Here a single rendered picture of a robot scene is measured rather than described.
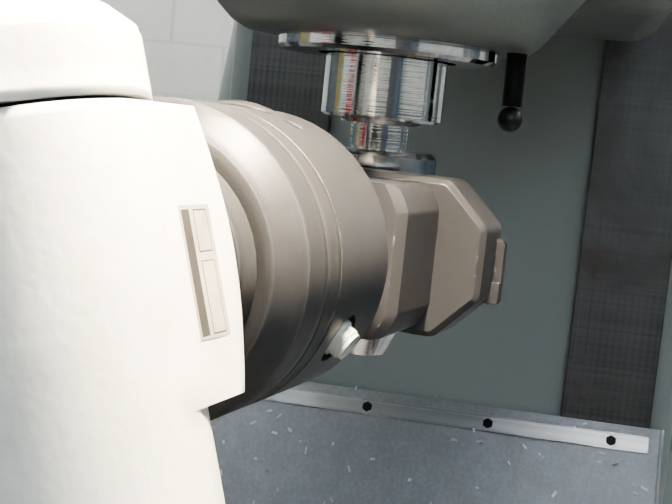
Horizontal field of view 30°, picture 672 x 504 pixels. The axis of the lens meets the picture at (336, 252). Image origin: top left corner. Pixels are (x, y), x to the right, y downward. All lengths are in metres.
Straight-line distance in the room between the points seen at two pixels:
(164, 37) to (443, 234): 4.54
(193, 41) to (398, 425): 4.10
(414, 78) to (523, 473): 0.44
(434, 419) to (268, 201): 0.57
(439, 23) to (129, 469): 0.22
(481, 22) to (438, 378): 0.48
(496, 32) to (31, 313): 0.23
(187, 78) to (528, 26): 4.48
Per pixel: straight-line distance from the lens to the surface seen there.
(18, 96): 0.26
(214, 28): 4.89
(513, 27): 0.44
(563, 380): 0.88
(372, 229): 0.37
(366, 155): 0.47
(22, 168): 0.26
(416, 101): 0.48
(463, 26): 0.43
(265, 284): 0.31
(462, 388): 0.88
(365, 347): 0.49
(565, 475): 0.87
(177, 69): 4.93
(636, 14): 0.61
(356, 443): 0.88
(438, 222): 0.43
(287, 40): 0.48
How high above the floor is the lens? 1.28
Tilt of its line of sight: 6 degrees down
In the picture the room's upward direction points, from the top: 6 degrees clockwise
